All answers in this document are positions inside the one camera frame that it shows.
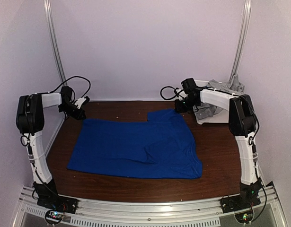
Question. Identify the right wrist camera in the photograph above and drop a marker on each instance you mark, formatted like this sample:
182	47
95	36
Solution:
178	92

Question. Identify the blue t-shirt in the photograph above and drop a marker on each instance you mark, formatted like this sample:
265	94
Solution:
161	147

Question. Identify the aluminium frame post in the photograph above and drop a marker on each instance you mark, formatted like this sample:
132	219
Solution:
53	39
246	16

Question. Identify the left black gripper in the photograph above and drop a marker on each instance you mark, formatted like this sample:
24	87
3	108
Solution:
77	117

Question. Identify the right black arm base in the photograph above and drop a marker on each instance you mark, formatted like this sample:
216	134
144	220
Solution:
247	197

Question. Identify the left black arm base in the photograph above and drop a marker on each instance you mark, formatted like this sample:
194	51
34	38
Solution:
48	197

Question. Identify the left aluminium frame post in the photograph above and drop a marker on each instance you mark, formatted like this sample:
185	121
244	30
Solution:
53	39

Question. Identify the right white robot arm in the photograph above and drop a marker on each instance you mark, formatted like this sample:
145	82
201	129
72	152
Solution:
242	121

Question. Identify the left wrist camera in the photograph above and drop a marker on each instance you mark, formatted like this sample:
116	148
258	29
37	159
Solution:
81	101

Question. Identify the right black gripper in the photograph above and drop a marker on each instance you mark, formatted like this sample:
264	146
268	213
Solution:
179	108

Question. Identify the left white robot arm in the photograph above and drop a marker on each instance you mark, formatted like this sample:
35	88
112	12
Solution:
30	123

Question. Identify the aluminium front rail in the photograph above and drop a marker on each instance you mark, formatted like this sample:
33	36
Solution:
200	213

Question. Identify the right aluminium frame post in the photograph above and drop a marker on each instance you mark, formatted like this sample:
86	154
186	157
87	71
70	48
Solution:
246	16

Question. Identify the white plastic laundry bin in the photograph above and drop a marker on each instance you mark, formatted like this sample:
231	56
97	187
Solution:
214	118

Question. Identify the grey garment pile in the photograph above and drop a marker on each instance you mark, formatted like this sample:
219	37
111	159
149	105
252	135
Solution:
231	86

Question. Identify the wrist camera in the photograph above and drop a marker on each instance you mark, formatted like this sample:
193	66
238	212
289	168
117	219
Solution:
81	101
178	92

